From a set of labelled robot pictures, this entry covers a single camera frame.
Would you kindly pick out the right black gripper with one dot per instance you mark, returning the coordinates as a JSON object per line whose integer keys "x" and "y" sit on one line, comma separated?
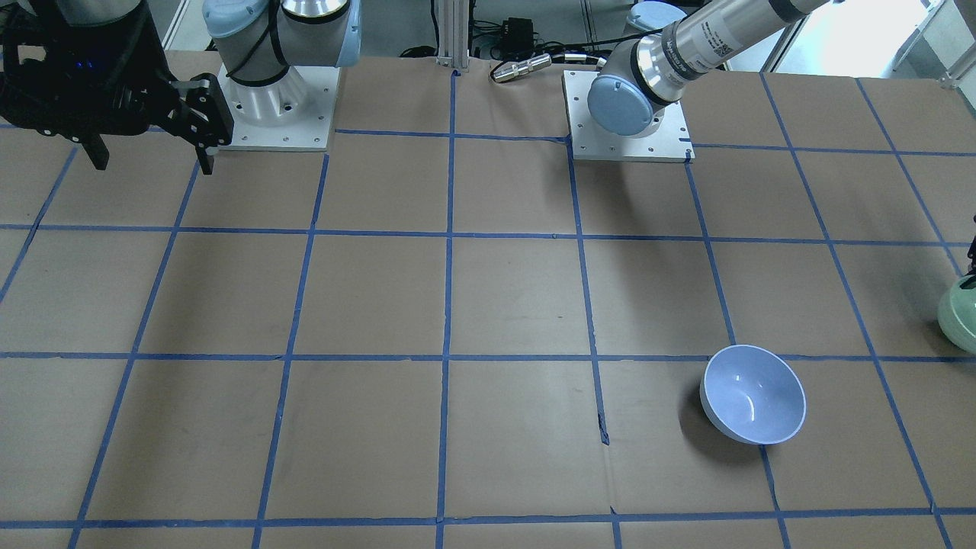
{"x": 200, "y": 108}

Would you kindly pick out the green bowl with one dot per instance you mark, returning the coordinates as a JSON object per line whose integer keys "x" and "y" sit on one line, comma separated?
{"x": 956, "y": 314}

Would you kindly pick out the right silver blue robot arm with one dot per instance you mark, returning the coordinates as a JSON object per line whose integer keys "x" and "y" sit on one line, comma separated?
{"x": 259, "y": 41}

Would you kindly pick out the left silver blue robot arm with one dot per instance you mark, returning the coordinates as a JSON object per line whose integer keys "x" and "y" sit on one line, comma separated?
{"x": 643, "y": 76}

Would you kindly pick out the blue bowl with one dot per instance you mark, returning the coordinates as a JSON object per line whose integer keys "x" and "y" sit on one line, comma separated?
{"x": 752, "y": 396}

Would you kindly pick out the silver metal cylinder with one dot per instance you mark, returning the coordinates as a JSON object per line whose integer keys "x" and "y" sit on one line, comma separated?
{"x": 511, "y": 70}

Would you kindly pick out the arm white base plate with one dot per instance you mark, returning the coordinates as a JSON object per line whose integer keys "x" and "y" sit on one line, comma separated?
{"x": 611, "y": 120}
{"x": 295, "y": 114}

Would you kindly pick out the aluminium frame post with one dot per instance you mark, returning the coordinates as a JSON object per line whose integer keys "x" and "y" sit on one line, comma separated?
{"x": 453, "y": 30}

